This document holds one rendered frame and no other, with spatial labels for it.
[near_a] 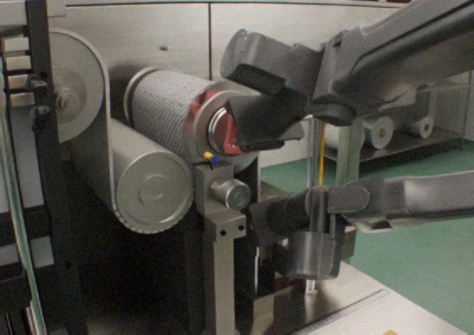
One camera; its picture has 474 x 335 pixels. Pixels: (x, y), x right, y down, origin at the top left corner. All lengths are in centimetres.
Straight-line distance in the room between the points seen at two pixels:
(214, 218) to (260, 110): 19
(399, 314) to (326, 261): 32
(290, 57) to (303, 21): 71
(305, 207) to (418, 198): 15
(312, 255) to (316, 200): 8
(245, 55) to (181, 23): 55
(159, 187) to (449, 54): 47
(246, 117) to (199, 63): 47
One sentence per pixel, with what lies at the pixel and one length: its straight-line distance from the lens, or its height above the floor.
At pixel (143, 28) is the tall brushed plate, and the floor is 139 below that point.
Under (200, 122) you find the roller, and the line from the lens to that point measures 67.
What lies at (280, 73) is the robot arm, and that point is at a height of 136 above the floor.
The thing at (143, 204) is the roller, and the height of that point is 116.
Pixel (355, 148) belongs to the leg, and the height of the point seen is 97.
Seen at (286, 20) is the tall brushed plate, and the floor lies 140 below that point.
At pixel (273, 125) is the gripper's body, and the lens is 57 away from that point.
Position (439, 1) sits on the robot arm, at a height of 143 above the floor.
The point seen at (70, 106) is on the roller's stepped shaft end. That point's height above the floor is 133.
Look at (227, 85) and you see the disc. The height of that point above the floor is 132.
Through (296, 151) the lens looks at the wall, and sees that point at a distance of 440.
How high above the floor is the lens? 142
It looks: 18 degrees down
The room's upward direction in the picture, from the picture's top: straight up
